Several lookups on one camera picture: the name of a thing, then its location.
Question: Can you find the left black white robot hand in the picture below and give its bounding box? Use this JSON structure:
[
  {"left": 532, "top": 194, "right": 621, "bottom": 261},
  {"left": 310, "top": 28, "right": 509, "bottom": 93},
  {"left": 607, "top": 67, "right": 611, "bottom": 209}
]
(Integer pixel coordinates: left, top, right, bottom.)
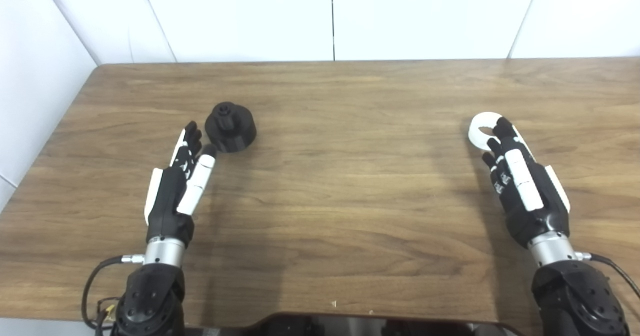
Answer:
[{"left": 144, "top": 121, "right": 218, "bottom": 249}]

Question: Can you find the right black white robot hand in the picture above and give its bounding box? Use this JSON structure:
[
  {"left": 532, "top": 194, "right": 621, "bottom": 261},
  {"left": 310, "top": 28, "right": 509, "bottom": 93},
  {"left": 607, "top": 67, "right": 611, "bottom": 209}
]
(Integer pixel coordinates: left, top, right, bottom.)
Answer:
[{"left": 481, "top": 117, "right": 571, "bottom": 249}]

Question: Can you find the white toothed ring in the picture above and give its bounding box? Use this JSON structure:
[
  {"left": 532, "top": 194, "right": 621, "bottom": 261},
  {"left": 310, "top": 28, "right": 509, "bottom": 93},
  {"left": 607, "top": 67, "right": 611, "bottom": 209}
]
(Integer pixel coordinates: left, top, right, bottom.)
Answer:
[{"left": 468, "top": 112, "right": 504, "bottom": 152}]

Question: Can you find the round black part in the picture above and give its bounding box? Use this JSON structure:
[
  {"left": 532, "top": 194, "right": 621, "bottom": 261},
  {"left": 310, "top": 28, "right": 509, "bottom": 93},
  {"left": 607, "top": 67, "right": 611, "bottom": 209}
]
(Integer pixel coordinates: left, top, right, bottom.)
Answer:
[{"left": 204, "top": 102, "right": 258, "bottom": 153}]

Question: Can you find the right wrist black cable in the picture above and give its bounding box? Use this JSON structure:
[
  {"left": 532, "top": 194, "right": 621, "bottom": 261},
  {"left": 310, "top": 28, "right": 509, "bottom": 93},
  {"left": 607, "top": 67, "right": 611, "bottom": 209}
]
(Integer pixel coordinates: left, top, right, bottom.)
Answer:
[{"left": 575, "top": 251, "right": 640, "bottom": 299}]

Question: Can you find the left thin wires yellow plug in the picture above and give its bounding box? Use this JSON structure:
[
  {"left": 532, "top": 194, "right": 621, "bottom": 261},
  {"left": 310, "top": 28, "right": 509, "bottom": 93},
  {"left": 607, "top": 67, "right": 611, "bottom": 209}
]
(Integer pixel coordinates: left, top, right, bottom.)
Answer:
[{"left": 97, "top": 297, "right": 121, "bottom": 329}]

